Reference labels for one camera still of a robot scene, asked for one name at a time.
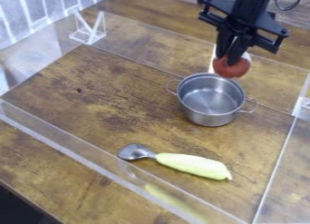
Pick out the spoon with yellow handle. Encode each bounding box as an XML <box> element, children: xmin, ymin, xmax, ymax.
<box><xmin>117</xmin><ymin>143</ymin><xmax>232</xmax><ymax>180</ymax></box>

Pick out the black cable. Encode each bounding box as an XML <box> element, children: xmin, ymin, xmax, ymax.
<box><xmin>272</xmin><ymin>0</ymin><xmax>303</xmax><ymax>12</ymax></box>

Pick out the clear acrylic front barrier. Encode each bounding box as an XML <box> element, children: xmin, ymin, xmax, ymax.
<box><xmin>0</xmin><ymin>99</ymin><xmax>245</xmax><ymax>224</ymax></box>

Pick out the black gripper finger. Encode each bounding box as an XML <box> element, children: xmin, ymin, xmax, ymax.
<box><xmin>215</xmin><ymin>25</ymin><xmax>235</xmax><ymax>58</ymax></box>
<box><xmin>225</xmin><ymin>34</ymin><xmax>253</xmax><ymax>66</ymax></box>

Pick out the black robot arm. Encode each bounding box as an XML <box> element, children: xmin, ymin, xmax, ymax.
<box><xmin>196</xmin><ymin>0</ymin><xmax>289</xmax><ymax>65</ymax></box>

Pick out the clear acrylic triangle bracket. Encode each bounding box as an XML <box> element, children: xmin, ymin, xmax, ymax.
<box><xmin>69</xmin><ymin>12</ymin><xmax>106</xmax><ymax>45</ymax></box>

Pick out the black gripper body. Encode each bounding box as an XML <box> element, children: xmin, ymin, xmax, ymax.
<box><xmin>199</xmin><ymin>5</ymin><xmax>289</xmax><ymax>53</ymax></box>

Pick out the black strip on table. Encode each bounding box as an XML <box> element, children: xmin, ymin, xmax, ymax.
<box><xmin>196</xmin><ymin>0</ymin><xmax>276</xmax><ymax>23</ymax></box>

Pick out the silver metal pot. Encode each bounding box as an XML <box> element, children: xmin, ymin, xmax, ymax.
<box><xmin>164</xmin><ymin>73</ymin><xmax>257</xmax><ymax>127</ymax></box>

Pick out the red white toy mushroom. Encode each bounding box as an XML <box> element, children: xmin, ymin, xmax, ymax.
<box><xmin>212</xmin><ymin>53</ymin><xmax>252</xmax><ymax>78</ymax></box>

